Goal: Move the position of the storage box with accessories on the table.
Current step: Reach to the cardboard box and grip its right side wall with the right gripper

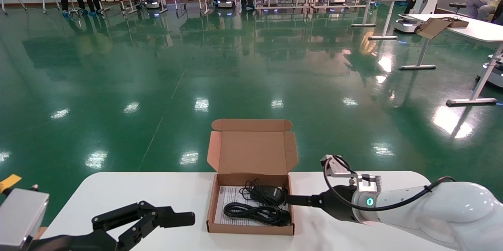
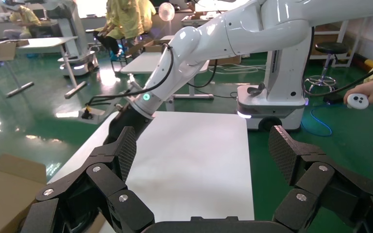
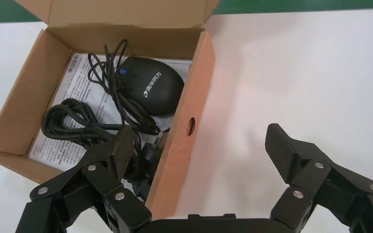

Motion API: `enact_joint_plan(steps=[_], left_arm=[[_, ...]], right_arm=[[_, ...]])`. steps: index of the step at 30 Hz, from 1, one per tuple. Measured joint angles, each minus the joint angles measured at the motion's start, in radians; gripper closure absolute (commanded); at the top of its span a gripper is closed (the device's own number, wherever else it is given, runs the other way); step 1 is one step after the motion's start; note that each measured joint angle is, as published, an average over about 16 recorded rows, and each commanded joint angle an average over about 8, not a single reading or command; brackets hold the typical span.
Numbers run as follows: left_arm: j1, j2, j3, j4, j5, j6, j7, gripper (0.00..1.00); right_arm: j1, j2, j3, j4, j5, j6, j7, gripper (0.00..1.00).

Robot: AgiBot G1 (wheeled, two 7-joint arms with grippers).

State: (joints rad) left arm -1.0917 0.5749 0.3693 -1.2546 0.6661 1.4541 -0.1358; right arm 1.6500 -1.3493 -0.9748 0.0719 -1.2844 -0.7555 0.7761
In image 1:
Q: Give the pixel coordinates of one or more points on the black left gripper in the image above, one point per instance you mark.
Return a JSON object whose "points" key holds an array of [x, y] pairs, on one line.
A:
{"points": [[78, 243]]}

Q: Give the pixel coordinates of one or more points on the seated person in yellow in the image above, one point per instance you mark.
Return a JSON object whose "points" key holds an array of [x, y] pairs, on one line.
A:
{"points": [[477, 5]]}

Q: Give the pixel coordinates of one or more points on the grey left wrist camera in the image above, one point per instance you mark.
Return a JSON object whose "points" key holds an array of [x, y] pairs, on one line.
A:
{"points": [[19, 215]]}

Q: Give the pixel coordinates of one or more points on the black power adapter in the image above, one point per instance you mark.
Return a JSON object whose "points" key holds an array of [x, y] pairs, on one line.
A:
{"points": [[267, 194]]}

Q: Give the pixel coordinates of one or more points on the white instruction sheet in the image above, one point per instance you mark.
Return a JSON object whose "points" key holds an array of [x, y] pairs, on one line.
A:
{"points": [[232, 196]]}

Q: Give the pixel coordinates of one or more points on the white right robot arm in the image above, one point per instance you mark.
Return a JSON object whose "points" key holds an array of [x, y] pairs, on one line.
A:
{"points": [[452, 211]]}

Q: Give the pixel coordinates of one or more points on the open brown cardboard box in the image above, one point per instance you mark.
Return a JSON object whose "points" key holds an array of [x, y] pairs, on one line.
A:
{"points": [[432, 27]]}

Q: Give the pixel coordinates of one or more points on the brown cardboard storage box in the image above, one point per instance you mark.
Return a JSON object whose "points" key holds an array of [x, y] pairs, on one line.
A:
{"points": [[251, 152]]}

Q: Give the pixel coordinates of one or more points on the black stool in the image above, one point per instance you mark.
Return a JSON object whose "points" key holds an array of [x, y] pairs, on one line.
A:
{"points": [[458, 6]]}

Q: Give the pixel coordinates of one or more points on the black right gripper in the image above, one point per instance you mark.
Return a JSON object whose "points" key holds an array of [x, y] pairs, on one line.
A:
{"points": [[338, 204]]}

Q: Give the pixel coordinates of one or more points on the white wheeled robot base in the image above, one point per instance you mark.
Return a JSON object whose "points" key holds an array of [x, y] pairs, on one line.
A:
{"points": [[226, 2], [152, 4]]}

